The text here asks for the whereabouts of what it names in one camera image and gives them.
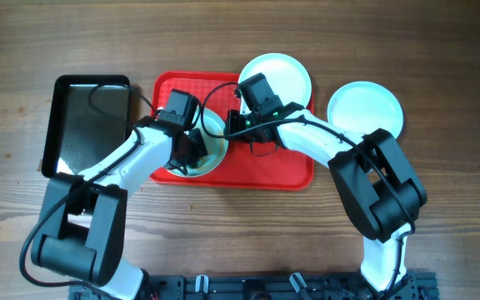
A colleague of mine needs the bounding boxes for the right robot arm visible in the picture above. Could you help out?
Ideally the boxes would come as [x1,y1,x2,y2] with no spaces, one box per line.
[225,73,427,299]

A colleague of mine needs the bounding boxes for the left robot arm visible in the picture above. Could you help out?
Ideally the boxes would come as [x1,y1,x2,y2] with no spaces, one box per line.
[19,89,207,299]

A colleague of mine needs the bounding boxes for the red plastic tray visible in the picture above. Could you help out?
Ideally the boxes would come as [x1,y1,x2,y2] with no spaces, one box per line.
[150,71,314,191]

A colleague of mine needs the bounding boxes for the white plate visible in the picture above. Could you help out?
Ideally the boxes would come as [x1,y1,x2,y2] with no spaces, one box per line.
[167,108,228,178]
[327,81,404,138]
[238,53,313,108]

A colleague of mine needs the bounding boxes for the black metal tray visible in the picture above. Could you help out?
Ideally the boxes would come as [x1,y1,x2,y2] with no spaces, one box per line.
[41,75,131,178]

